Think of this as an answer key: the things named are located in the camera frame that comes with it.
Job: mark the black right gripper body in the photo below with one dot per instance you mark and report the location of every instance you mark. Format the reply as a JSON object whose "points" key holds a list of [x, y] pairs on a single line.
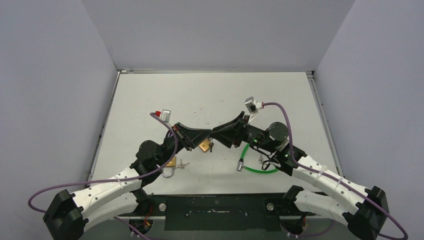
{"points": [[241, 129]]}

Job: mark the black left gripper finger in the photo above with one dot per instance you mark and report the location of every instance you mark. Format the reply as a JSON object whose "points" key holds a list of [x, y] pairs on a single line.
{"points": [[198, 139], [190, 133]]}

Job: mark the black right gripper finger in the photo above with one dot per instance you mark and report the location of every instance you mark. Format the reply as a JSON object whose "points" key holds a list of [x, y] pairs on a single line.
{"points": [[225, 137], [231, 125]]}

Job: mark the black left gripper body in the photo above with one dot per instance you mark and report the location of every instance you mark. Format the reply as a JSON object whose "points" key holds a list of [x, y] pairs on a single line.
{"points": [[182, 137]]}

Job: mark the long shackle brass padlock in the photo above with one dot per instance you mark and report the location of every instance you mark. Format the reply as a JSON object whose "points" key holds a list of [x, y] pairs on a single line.
{"points": [[204, 146]]}

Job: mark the padlock keys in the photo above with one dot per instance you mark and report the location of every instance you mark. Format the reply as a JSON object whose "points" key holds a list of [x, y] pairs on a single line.
{"points": [[211, 145]]}

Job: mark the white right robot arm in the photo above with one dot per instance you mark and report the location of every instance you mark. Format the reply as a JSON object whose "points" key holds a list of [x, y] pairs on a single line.
{"points": [[363, 210]]}

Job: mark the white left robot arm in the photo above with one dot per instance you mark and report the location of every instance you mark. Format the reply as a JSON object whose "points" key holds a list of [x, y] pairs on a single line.
{"points": [[70, 214]]}

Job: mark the small silver key bunch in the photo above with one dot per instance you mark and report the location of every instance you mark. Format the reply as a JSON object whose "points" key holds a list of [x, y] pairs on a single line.
{"points": [[182, 165]]}

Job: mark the short brass padlock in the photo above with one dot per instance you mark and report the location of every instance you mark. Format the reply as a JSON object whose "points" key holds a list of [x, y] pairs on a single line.
{"points": [[172, 166]]}

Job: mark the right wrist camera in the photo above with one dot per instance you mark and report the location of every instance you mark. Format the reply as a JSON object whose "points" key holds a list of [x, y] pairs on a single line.
{"points": [[250, 104]]}

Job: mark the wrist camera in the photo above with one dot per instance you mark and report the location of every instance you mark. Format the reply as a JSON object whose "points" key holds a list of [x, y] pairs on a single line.
{"points": [[250, 104], [165, 115]]}

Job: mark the cable lock silver keys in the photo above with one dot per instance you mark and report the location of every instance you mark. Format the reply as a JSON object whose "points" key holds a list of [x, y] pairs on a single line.
{"points": [[264, 161]]}

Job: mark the green cable lock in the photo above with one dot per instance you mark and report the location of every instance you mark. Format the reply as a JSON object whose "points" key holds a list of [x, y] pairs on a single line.
{"points": [[249, 161]]}

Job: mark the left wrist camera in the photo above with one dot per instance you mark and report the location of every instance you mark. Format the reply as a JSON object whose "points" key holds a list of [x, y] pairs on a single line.
{"points": [[165, 115]]}

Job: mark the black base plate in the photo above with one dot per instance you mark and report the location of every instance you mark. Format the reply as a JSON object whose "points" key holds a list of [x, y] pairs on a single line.
{"points": [[222, 212]]}

